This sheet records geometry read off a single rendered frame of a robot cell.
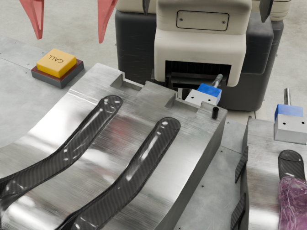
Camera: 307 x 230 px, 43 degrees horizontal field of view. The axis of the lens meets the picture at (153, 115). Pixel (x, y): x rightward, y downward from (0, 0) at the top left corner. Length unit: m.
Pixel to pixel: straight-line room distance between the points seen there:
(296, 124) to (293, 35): 1.90
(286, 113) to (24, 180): 0.44
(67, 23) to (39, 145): 1.98
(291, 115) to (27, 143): 0.43
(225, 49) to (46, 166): 0.54
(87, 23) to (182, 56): 1.62
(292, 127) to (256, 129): 0.06
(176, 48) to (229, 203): 0.44
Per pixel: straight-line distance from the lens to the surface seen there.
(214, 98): 0.73
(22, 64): 0.92
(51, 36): 2.46
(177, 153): 0.59
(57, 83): 0.83
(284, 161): 0.66
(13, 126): 0.78
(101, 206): 0.52
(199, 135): 0.61
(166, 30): 0.98
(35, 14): 0.63
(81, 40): 2.39
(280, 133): 0.67
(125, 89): 0.72
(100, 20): 0.60
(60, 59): 0.85
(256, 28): 1.12
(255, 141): 0.67
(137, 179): 0.57
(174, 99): 0.69
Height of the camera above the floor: 1.34
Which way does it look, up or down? 46 degrees down
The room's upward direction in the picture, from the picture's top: 1 degrees clockwise
